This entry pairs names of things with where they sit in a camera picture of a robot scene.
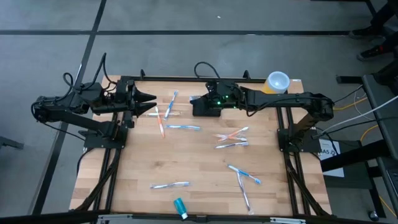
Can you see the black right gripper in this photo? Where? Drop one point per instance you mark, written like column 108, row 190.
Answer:
column 224, row 93

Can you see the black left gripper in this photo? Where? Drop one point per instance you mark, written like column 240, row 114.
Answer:
column 129, row 99

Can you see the white toothbrush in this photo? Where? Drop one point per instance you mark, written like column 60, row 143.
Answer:
column 152, row 114

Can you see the orange toothbrush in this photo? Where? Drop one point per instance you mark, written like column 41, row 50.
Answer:
column 234, row 133
column 160, row 123

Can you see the blue toothbrush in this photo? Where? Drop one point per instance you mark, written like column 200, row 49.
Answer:
column 183, row 127
column 171, row 104
column 244, row 173
column 169, row 185

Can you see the pink toothbrush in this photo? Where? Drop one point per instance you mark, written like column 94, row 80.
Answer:
column 225, row 137

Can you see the teal mouthwash bottle white cap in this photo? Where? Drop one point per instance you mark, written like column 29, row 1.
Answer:
column 179, row 206

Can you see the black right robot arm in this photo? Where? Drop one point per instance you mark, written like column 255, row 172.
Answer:
column 286, row 99

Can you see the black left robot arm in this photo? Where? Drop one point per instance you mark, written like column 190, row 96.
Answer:
column 77, row 119

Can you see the white paper sign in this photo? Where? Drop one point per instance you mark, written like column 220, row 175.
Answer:
column 326, row 146

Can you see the black stand foot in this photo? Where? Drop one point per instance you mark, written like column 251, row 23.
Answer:
column 11, row 143

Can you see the grey desk with black legs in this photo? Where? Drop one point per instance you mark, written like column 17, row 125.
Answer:
column 376, row 102

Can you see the person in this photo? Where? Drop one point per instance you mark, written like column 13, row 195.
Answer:
column 382, row 15

